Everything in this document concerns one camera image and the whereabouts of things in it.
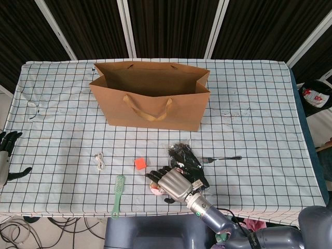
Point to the black packaged gloves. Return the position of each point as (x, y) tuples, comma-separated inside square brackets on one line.
[(186, 158)]

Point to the blue table side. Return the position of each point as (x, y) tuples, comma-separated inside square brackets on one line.
[(310, 140)]

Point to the pink frosted donut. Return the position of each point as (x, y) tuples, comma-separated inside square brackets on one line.
[(155, 191)]

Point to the white checkered tablecloth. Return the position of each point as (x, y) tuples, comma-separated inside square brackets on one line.
[(52, 116)]

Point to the grey-blue robot torso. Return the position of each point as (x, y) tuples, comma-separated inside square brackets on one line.
[(155, 233)]

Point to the person in dark clothes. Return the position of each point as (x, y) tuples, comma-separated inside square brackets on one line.
[(327, 166)]

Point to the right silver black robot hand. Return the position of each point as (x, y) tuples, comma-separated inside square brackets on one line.
[(175, 185)]

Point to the metal fork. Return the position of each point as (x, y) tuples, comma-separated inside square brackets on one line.
[(223, 158)]

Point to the colourful clothes pile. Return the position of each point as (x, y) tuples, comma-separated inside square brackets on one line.
[(252, 224)]

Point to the brown paper shopping bag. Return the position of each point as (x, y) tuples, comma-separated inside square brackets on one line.
[(186, 109)]

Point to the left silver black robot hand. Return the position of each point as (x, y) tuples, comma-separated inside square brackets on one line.
[(3, 160)]

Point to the orange cube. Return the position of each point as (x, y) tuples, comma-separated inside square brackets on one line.
[(140, 164)]

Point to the green scrubbing brush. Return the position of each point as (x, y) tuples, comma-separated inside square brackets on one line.
[(119, 184)]

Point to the white partition frame post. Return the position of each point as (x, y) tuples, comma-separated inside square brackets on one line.
[(55, 28), (216, 28), (308, 41), (124, 20)]

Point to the black bag with red print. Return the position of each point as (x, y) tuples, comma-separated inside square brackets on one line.
[(319, 90)]

